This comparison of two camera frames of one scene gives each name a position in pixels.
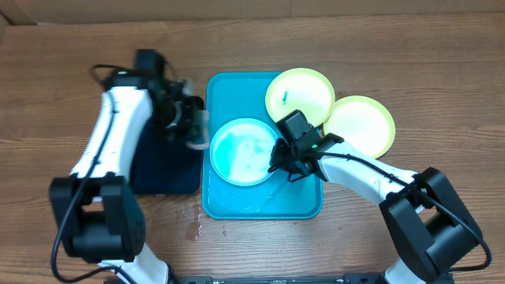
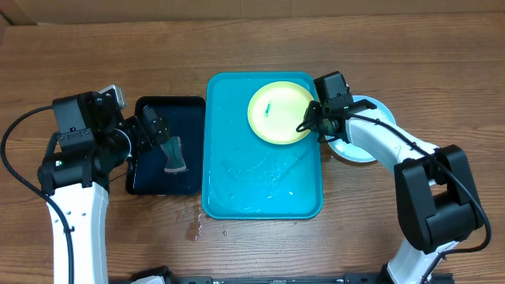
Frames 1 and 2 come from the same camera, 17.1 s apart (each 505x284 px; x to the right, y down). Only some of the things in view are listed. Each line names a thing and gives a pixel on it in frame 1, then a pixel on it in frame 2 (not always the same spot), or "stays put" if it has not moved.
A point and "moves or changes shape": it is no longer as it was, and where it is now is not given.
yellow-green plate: [300, 89] moves or changes shape
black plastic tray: [171, 162] stays put
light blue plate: [241, 151] -> [348, 150]
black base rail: [349, 278] stays put
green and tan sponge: [199, 139] -> [174, 161]
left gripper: [194, 104] -> [161, 131]
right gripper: [281, 160] -> [317, 110]
